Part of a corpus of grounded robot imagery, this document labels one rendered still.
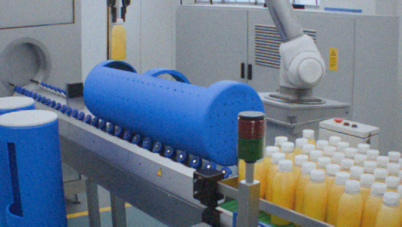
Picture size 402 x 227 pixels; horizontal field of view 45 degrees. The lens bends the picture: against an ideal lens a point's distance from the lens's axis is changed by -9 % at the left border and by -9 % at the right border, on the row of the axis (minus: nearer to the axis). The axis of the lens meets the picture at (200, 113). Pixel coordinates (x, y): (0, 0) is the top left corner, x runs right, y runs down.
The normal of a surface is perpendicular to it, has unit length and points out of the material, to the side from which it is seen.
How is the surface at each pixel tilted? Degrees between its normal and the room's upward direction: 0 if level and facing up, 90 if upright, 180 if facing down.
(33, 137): 90
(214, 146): 90
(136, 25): 90
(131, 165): 70
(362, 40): 90
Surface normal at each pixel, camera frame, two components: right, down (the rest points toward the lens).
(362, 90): 0.54, 0.18
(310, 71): 0.02, 0.26
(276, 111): -0.83, 0.12
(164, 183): -0.74, -0.20
